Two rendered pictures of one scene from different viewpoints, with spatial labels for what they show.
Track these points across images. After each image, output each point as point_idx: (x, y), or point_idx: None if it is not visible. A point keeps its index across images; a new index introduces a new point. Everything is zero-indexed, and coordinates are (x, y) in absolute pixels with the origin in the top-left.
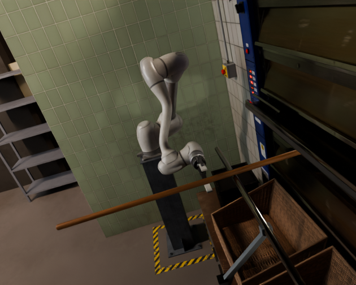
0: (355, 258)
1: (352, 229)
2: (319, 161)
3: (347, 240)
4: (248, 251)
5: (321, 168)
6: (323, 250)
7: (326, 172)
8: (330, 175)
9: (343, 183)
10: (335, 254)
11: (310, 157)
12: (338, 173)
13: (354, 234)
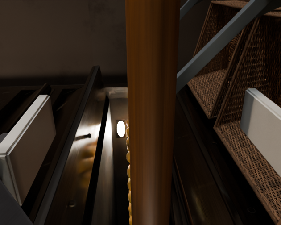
0: (218, 185)
1: (202, 217)
2: (48, 177)
3: (225, 212)
4: (194, 56)
5: (58, 172)
6: None
7: (60, 165)
8: (60, 160)
9: (63, 149)
10: (278, 214)
11: (48, 190)
12: (54, 155)
13: (206, 211)
